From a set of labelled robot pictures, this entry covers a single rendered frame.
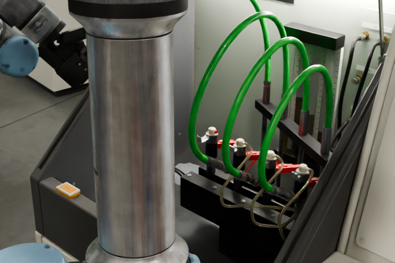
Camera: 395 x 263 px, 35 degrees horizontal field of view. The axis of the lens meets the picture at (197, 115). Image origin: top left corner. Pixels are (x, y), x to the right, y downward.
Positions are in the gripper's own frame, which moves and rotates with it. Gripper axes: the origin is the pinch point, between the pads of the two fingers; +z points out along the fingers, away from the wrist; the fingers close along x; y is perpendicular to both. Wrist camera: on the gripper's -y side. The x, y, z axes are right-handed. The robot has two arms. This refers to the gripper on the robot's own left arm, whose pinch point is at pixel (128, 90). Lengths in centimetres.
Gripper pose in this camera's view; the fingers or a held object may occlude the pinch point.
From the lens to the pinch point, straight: 133.9
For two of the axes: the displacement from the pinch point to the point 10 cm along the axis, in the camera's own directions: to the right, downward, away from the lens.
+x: 2.0, 2.0, -9.6
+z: 7.0, 6.5, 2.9
